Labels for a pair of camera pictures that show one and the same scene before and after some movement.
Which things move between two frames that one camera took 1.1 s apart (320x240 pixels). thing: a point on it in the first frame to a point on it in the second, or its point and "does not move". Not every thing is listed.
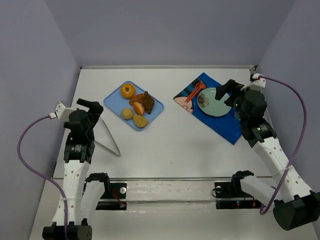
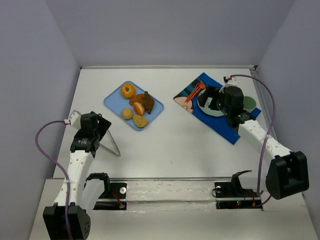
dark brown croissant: [148, 102] does not move
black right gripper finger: [231, 86] to [208, 97]
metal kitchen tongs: [118, 153] does not move
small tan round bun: [127, 113] does not move
